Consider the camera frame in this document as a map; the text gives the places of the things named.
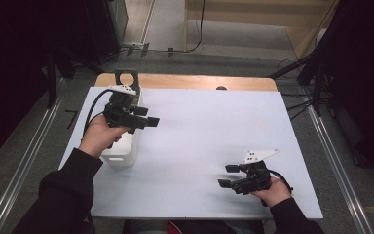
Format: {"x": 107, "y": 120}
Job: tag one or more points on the dark round table grommet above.
{"x": 221, "y": 87}

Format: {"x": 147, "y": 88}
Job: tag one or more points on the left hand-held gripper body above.
{"x": 121, "y": 112}

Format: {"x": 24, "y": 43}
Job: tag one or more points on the person's left hand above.
{"x": 97, "y": 138}

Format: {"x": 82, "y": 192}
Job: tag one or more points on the black metal stand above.
{"x": 318, "y": 84}
{"x": 51, "y": 84}

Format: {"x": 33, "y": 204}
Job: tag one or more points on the white rectangular plastic bin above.
{"x": 126, "y": 152}

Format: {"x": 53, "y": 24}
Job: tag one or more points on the light wooden frame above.
{"x": 302, "y": 35}

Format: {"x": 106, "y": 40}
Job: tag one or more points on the dark curtain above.
{"x": 9, "y": 71}
{"x": 366, "y": 81}

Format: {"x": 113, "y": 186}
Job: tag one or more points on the metal floor rail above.
{"x": 336, "y": 162}
{"x": 29, "y": 162}

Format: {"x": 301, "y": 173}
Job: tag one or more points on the black cabinet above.
{"x": 104, "y": 29}

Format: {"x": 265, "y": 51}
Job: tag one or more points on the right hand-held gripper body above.
{"x": 256, "y": 180}

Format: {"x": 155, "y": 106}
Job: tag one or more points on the patterned dark phone case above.
{"x": 136, "y": 81}

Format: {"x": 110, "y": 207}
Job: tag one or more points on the white table board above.
{"x": 207, "y": 146}

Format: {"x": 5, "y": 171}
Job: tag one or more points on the person's lap clothing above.
{"x": 191, "y": 227}

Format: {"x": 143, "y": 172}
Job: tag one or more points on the wooden table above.
{"x": 175, "y": 81}

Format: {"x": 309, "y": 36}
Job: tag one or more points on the person's right hand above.
{"x": 274, "y": 194}

